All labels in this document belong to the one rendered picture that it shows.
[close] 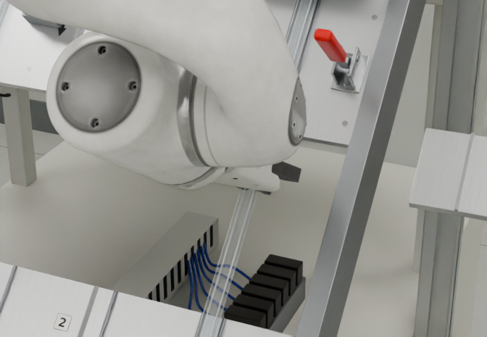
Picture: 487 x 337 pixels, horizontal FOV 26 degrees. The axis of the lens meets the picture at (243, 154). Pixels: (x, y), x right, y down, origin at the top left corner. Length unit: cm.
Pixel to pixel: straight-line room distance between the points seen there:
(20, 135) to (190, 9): 105
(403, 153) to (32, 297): 196
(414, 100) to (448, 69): 164
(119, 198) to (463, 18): 69
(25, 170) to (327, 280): 85
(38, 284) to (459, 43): 51
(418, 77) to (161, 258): 151
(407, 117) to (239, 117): 219
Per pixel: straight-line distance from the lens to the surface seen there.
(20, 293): 103
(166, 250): 141
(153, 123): 67
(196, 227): 146
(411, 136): 285
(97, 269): 146
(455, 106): 118
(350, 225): 93
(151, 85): 67
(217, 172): 79
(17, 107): 163
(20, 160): 167
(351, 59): 97
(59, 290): 101
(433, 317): 133
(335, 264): 92
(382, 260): 148
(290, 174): 89
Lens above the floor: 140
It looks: 26 degrees down
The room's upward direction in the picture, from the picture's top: straight up
